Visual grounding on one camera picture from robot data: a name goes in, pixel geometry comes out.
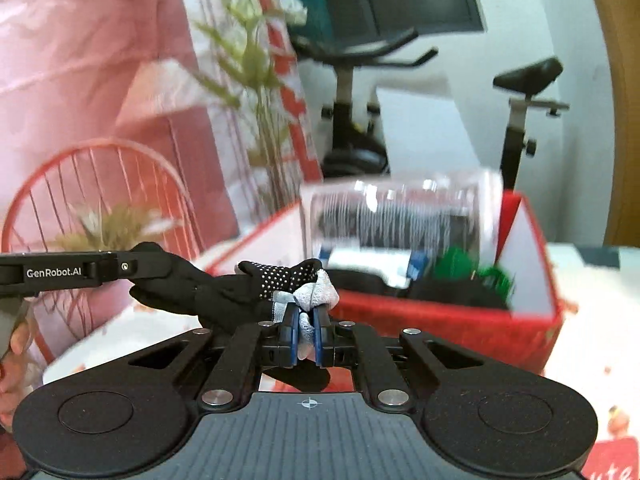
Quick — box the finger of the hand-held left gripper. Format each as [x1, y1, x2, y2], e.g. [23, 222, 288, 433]
[84, 247, 151, 286]

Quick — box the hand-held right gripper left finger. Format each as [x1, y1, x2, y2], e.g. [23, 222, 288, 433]
[106, 306, 301, 413]

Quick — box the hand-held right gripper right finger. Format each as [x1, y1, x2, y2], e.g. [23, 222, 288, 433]
[311, 307, 507, 413]

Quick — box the black glove with white dots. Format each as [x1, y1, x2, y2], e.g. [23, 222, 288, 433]
[129, 241, 341, 395]

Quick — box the blue and white labelled packet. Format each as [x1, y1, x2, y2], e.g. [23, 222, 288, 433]
[320, 245, 431, 286]

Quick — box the red strawberry printed cardboard box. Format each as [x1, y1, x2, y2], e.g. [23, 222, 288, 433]
[192, 190, 566, 376]

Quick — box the person's left hand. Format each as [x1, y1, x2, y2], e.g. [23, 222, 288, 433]
[0, 309, 45, 432]

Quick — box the black cloth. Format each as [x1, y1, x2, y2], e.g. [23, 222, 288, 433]
[330, 270, 506, 311]

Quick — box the clear plastic pack black comb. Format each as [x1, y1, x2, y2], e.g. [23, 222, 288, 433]
[300, 170, 503, 261]

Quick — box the green packet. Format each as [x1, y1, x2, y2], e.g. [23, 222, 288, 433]
[432, 245, 516, 308]

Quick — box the printed red plant backdrop cloth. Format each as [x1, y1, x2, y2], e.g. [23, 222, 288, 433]
[0, 0, 326, 361]

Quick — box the black exercise bike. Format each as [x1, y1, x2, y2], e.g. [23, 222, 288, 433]
[290, 27, 571, 191]

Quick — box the white foam board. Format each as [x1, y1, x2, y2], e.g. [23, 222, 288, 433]
[375, 77, 481, 176]

